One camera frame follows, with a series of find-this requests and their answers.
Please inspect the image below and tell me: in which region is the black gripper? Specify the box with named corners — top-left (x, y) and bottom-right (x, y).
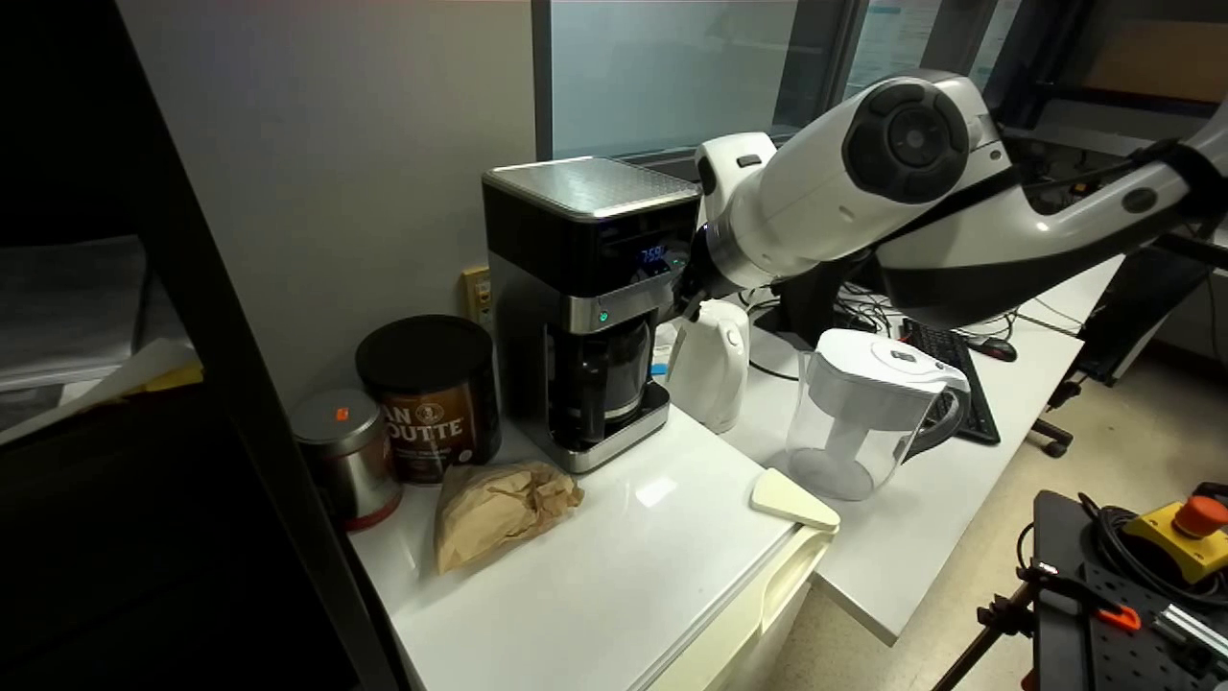
top-left (658, 197), bottom-right (730, 316)

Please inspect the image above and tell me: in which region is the black silver coffee machine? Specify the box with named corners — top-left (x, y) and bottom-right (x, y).
top-left (479, 155), bottom-right (701, 479)

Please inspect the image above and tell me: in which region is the glass coffee carafe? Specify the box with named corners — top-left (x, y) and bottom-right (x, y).
top-left (560, 318), bottom-right (658, 433)

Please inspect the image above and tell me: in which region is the dark coffee can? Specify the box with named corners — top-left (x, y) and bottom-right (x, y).
top-left (353, 310), bottom-right (504, 488)

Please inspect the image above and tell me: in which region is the dark framed window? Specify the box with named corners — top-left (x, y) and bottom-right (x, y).
top-left (530, 0), bottom-right (1068, 168)

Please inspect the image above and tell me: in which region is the white water filter pitcher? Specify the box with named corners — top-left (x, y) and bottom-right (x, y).
top-left (776, 326), bottom-right (973, 507)

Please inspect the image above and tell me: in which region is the black keyboard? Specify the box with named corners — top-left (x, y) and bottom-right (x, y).
top-left (892, 318), bottom-right (1006, 449)

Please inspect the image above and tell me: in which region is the brown paper filter bag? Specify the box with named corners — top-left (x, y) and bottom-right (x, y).
top-left (431, 456), bottom-right (587, 581)

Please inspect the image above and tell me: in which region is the black computer mouse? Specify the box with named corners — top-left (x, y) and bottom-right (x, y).
top-left (973, 329), bottom-right (1025, 365)

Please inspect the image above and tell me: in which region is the white mini fridge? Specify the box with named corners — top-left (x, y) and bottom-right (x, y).
top-left (344, 403), bottom-right (845, 691)

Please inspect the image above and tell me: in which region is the shiny metal canister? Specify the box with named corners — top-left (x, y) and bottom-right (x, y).
top-left (292, 387), bottom-right (408, 535)

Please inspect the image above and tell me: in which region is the black tripod stand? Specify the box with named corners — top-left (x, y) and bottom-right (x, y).
top-left (927, 582), bottom-right (1043, 691)

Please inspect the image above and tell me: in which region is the black clamp orange tip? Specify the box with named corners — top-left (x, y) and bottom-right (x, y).
top-left (978, 564), bottom-right (1151, 644)

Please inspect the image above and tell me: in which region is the yellow red emergency stop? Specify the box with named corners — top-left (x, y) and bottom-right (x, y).
top-left (1119, 483), bottom-right (1228, 589)

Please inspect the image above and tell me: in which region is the black perforated workbench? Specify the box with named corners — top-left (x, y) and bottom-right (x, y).
top-left (1029, 488), bottom-right (1228, 691)

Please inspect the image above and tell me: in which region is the black shelf unit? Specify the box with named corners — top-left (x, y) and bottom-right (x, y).
top-left (0, 0), bottom-right (408, 691)

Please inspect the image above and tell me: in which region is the stack of papers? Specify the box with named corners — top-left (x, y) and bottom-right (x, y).
top-left (0, 236), bottom-right (206, 447)

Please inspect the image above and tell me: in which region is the beige wall outlet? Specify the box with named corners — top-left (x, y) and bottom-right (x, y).
top-left (456, 261), bottom-right (497, 326)

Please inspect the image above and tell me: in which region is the black coiled cable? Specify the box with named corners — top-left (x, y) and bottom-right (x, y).
top-left (1073, 493), bottom-right (1201, 607)

